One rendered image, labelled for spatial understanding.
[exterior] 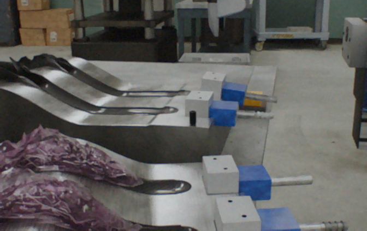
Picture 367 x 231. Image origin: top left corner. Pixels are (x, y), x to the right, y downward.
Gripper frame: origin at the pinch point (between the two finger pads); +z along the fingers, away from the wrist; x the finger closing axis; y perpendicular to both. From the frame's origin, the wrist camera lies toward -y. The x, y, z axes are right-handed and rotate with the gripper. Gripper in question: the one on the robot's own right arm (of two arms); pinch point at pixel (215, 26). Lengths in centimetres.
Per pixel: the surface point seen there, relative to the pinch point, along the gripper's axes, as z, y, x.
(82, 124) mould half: 12.6, -17.2, -17.6
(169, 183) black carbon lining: 15.6, -1.1, -28.3
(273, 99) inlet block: 12.2, 10.3, -0.5
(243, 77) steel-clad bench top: 21, 0, 53
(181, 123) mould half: 11.9, -2.2, -16.8
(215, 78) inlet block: 8.6, 0.4, -1.8
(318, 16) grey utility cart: 56, 52, 622
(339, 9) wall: 48, 84, 645
